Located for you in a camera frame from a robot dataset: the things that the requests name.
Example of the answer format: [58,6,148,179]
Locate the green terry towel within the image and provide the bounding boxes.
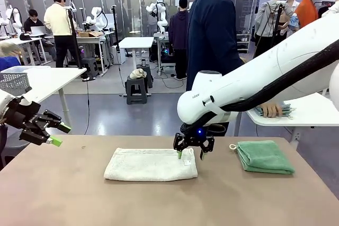
[229,140,296,175]

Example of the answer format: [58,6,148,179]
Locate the blue chair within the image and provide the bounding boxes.
[0,56,21,72]

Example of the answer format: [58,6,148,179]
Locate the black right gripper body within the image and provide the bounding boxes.
[182,126,213,147]

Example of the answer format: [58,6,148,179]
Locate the person with blue floral garment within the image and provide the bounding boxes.
[284,0,301,30]

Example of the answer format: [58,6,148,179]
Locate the seated person in black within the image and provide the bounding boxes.
[23,8,58,55]

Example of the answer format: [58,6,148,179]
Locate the person in cream sweater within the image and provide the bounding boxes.
[43,0,77,68]

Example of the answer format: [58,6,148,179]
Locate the beige bundled cloth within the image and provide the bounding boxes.
[131,68,148,80]

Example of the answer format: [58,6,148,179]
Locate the silver laptop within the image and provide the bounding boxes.
[30,26,46,36]

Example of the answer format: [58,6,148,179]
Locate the person in purple hoodie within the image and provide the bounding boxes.
[168,0,191,80]

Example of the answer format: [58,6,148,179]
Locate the white flat tray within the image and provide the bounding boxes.
[1,66,51,75]

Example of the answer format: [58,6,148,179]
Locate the black tripod stand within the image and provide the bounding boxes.
[66,0,97,81]

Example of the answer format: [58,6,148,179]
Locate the grey perforated basket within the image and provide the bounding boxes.
[0,72,30,97]

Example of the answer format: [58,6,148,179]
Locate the white office desk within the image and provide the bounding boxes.
[0,37,44,65]
[153,32,177,76]
[62,31,113,75]

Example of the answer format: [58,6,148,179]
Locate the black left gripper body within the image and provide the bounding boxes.
[5,97,42,130]

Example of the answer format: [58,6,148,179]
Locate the black slim stand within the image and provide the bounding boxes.
[110,5,120,48]

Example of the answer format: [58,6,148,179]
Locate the person in navy jacket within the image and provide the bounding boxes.
[186,0,246,137]

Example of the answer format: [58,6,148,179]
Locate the wooden shoe rack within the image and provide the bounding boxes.
[236,33,251,53]

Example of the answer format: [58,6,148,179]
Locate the mannequin with white shirt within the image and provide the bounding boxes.
[322,2,339,22]

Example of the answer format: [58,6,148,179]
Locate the mannequin with orange jacket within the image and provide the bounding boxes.
[294,0,320,30]

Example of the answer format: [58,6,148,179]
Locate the open cardboard box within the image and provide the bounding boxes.
[78,31,104,38]

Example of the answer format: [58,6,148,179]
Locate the dark grey stool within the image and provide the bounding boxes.
[0,128,30,170]

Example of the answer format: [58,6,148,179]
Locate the white terry towel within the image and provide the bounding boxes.
[103,147,199,182]

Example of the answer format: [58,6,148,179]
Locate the person's right hand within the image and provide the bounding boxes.
[261,104,283,118]

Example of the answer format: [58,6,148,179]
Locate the white standing desk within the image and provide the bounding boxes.
[118,37,155,97]

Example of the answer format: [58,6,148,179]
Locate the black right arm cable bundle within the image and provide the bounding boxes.
[180,39,339,138]

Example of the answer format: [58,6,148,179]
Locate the mannequin with grey shirt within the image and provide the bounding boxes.
[254,0,295,59]

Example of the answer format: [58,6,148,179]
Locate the stack of towels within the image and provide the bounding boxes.
[254,103,297,119]

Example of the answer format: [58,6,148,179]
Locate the grey step stool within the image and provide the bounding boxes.
[136,64,154,89]
[126,76,148,105]
[81,57,99,78]

